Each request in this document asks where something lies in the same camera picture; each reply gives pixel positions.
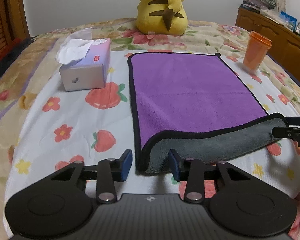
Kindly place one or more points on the purple and grey towel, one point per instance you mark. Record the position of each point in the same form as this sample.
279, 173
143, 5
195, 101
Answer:
196, 105

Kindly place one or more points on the blue printed box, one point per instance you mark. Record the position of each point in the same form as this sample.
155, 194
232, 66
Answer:
288, 20

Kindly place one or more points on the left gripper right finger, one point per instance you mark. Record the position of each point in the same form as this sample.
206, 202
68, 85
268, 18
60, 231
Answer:
191, 171

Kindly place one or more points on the yellow Pikachu plush toy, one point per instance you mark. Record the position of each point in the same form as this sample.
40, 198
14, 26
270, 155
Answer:
161, 17

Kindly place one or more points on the wooden sideboard cabinet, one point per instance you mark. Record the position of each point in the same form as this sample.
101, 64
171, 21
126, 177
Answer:
285, 49

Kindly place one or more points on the stack of folded fabrics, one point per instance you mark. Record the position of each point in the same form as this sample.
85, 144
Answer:
260, 4

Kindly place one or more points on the floral bed blanket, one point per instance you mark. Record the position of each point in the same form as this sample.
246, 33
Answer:
33, 68

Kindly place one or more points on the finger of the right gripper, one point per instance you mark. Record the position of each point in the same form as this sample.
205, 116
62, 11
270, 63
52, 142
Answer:
293, 120
284, 132

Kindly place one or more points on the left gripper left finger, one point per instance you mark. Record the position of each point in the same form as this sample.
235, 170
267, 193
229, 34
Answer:
110, 171

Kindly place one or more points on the orange lidded cup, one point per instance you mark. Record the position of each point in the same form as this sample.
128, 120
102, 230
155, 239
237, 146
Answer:
257, 48

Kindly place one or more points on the purple tissue box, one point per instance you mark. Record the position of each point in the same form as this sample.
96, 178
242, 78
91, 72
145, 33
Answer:
84, 63

